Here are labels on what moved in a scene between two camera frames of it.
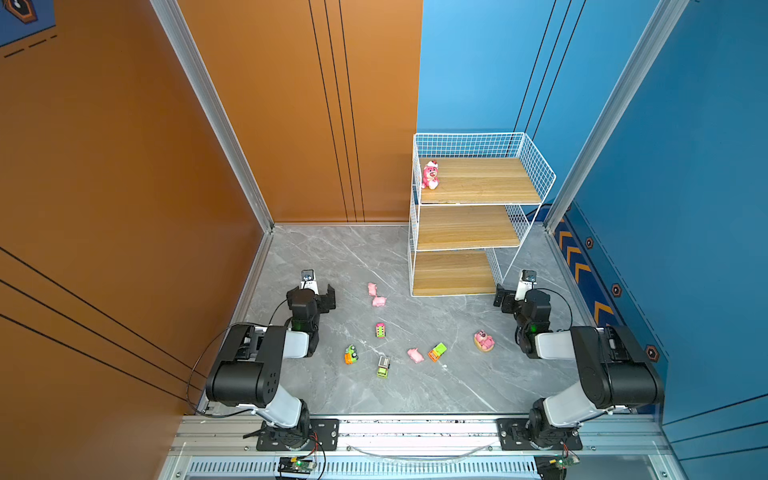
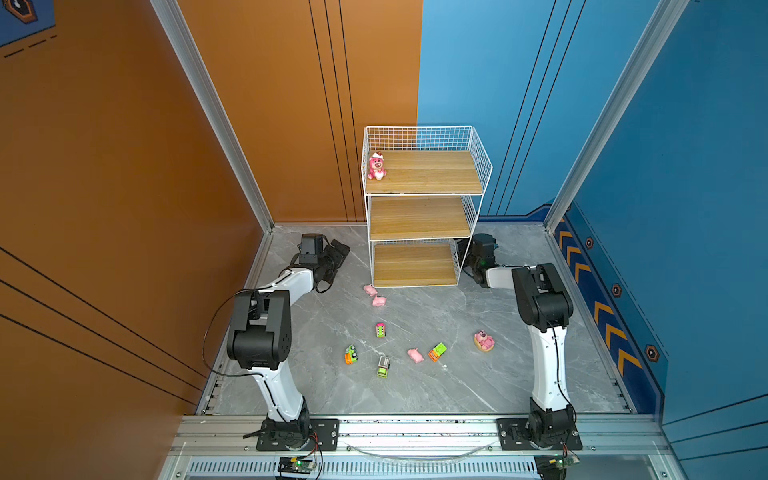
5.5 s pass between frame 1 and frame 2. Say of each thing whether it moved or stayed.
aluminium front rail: stayed
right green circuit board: stayed
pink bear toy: moved
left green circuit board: stayed
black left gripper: moved
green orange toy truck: stayed
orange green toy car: stayed
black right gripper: moved
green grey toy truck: stayed
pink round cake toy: stayed
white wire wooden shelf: moved
